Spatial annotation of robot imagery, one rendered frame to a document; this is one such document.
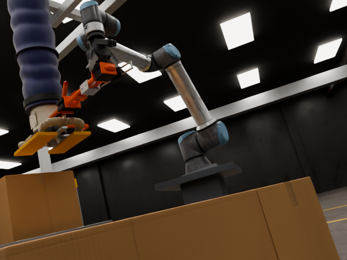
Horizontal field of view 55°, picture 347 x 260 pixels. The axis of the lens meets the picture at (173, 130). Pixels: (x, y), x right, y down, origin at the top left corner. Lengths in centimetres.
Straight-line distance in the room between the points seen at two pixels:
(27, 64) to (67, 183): 71
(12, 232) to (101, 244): 143
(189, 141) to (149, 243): 172
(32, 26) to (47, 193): 94
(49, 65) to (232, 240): 155
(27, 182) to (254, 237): 142
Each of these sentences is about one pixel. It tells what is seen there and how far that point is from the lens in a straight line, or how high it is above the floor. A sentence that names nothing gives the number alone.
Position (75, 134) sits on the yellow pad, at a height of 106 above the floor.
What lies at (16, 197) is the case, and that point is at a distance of 193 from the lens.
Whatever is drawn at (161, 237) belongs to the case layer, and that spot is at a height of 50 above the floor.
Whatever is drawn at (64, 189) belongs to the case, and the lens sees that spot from 206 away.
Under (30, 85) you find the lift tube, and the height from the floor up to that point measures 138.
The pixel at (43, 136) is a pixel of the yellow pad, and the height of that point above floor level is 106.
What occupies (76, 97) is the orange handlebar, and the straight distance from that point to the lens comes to 165.
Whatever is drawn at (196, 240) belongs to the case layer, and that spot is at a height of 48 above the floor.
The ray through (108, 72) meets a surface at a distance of 145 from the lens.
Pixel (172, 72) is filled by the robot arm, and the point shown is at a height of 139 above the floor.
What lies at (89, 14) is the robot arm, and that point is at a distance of 163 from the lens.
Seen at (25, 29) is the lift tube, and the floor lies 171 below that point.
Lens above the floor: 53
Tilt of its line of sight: 14 degrees up
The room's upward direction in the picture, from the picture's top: 15 degrees counter-clockwise
